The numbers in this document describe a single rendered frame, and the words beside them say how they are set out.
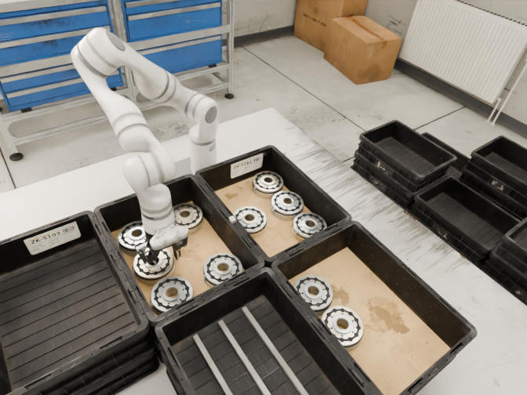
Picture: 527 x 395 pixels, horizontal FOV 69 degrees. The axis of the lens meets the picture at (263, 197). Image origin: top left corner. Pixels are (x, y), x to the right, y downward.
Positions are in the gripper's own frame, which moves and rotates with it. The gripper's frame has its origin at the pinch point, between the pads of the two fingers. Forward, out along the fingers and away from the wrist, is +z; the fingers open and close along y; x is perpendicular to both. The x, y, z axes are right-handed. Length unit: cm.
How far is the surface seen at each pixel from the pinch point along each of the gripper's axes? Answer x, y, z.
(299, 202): 1.6, -44.1, -0.4
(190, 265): 3.6, -5.4, 2.4
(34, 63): -186, 1, 25
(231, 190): -16.2, -30.1, 2.4
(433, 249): 31, -82, 16
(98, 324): 7.7, 20.6, 2.5
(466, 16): -110, -308, 16
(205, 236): -3.3, -13.7, 2.4
